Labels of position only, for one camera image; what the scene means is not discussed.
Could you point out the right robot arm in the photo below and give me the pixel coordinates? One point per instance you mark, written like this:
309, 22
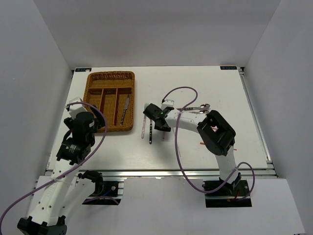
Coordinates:
216, 134

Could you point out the pink handled spoon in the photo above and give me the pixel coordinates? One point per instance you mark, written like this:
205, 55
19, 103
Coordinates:
200, 111

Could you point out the pink handled fork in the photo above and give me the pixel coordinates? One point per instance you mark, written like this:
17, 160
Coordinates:
144, 122

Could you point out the dark handled spoon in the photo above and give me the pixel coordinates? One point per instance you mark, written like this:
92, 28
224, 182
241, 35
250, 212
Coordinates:
203, 107

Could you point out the blue label left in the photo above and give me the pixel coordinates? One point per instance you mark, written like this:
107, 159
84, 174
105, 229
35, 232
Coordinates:
82, 69

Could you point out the blue label right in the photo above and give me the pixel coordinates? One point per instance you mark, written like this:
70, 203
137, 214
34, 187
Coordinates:
228, 67

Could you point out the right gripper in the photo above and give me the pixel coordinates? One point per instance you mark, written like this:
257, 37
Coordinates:
165, 129

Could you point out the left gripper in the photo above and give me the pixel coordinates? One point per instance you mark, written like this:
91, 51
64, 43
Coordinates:
100, 122

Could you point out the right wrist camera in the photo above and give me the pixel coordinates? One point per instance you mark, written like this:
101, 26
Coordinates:
168, 104

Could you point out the dark handled fork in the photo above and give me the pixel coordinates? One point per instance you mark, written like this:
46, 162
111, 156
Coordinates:
150, 131

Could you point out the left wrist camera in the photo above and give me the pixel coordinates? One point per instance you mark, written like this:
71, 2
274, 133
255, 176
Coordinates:
73, 110

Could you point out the blue label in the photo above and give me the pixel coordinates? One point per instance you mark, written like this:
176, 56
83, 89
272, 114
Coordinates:
228, 67
82, 69

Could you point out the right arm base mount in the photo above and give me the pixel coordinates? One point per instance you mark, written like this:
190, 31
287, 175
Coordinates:
225, 198

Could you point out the dark handled knife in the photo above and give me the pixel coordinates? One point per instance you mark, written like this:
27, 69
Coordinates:
124, 110

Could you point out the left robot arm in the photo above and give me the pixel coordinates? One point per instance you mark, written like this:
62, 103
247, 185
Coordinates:
58, 202

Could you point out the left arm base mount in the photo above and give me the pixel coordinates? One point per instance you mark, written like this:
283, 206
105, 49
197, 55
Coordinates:
106, 192

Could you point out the wicker cutlery tray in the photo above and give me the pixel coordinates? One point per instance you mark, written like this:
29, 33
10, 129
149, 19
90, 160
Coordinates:
108, 90

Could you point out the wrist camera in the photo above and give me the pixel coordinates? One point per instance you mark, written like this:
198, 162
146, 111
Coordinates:
168, 104
73, 110

